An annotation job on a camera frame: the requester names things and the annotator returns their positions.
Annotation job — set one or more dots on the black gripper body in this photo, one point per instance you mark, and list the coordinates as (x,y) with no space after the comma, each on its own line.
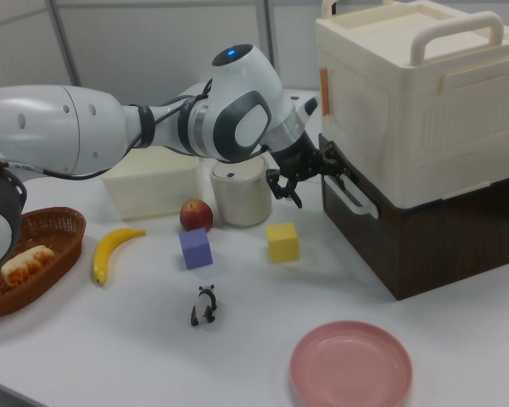
(299,159)

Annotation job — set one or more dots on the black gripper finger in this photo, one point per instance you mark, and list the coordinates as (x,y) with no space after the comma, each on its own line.
(333,163)
(286,186)

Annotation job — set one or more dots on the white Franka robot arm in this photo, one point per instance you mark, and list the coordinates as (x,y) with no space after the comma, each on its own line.
(68,127)

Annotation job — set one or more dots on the brown wooden drawer housing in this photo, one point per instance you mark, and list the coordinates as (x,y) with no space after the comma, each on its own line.
(458,237)

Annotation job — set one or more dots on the cream lidded trash can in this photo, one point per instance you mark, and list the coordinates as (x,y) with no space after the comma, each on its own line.
(242,199)

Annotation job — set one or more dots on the yellow foam cube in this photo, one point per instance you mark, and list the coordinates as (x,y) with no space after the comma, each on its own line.
(283,243)

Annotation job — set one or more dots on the cream wooden cabinet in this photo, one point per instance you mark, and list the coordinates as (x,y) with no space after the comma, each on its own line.
(407,106)

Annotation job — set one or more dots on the red apple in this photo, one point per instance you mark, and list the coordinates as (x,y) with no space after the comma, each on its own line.
(195,216)

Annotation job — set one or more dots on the purple foam cube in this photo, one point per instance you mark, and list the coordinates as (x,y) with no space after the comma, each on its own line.
(196,250)

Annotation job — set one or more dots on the white square plastic bin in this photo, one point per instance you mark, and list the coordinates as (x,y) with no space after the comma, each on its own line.
(152,195)

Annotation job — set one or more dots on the panda toy figure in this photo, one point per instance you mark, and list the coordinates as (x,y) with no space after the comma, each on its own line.
(204,305)

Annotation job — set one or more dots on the pink plastic plate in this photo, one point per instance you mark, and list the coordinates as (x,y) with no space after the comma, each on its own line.
(348,364)

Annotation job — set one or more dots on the yellow banana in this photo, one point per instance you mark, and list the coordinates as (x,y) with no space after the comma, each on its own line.
(108,250)

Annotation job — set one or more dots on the brown wicker basket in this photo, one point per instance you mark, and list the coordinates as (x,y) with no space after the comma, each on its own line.
(51,271)

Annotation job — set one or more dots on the bread slice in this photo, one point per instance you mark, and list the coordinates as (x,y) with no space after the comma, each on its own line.
(25,265)

